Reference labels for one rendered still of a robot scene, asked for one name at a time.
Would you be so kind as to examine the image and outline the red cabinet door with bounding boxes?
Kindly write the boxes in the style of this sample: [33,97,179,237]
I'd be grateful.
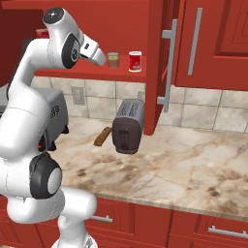
[174,0,248,92]
[142,0,182,137]
[0,9,45,87]

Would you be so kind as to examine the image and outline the red can with white label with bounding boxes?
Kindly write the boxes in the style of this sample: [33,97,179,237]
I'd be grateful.
[128,50,143,73]

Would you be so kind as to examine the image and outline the red drawer front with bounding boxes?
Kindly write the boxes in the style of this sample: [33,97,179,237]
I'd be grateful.
[167,210,248,248]
[84,197,136,235]

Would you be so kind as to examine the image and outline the red base cabinet panel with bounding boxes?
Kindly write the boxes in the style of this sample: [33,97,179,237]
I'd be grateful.
[133,202,173,248]

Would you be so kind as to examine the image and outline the grey drawer handle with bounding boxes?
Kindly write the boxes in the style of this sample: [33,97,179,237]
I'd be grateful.
[207,225,248,240]
[89,214,114,224]

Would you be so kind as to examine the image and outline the grey and brown toaster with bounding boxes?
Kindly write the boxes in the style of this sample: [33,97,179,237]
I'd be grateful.
[111,98,145,155]

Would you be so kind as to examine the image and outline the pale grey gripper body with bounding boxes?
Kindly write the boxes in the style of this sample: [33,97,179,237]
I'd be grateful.
[88,46,108,68]

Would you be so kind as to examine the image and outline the grey bar door handle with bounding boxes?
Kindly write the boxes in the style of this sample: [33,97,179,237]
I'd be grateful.
[156,18,179,113]
[187,7,203,77]

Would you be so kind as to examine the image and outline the grey wall outlet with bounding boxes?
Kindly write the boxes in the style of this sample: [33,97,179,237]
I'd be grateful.
[71,85,86,107]

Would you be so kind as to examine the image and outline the olive green can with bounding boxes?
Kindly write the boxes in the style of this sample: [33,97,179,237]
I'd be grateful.
[107,51,120,70]

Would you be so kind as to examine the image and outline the brown bread bar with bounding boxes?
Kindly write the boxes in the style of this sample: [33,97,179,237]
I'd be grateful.
[93,126,113,147]

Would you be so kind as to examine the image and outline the red open wall cabinet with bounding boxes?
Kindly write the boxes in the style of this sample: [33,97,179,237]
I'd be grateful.
[34,0,148,83]

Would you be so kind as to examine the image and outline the grey toaster oven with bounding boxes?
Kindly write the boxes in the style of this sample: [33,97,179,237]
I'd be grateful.
[0,84,70,153]

